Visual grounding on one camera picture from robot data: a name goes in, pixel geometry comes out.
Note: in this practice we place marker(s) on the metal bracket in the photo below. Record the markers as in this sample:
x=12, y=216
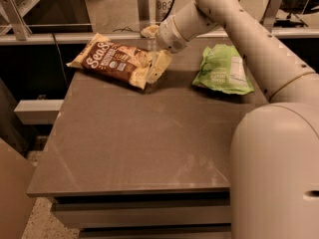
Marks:
x=20, y=29
x=144, y=13
x=269, y=16

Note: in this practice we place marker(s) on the green chip bag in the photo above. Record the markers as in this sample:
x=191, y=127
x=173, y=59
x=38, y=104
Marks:
x=222, y=70

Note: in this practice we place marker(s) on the middle metal bracket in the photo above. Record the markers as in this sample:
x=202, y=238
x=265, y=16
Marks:
x=144, y=13

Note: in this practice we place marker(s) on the brown chip bag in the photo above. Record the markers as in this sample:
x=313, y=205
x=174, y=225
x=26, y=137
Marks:
x=128, y=64

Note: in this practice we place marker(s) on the white cylinder with numbers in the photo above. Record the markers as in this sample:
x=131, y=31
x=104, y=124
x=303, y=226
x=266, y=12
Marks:
x=163, y=2

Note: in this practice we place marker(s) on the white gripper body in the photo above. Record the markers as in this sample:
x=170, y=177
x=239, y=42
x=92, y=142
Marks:
x=166, y=35

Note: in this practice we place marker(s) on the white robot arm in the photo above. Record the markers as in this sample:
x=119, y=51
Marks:
x=274, y=153

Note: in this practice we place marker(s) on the left metal bracket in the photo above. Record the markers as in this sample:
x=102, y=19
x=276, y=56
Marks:
x=20, y=29

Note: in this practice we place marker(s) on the yellow taped gripper finger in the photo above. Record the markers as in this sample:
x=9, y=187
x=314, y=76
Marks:
x=160, y=62
x=149, y=31

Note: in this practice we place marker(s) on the grey table base drawers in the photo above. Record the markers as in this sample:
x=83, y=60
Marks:
x=192, y=215

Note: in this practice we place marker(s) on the clear acrylic barrier panel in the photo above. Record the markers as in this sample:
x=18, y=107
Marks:
x=74, y=16

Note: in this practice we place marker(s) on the right metal bracket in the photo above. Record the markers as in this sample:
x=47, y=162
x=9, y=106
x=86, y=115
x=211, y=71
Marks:
x=269, y=16

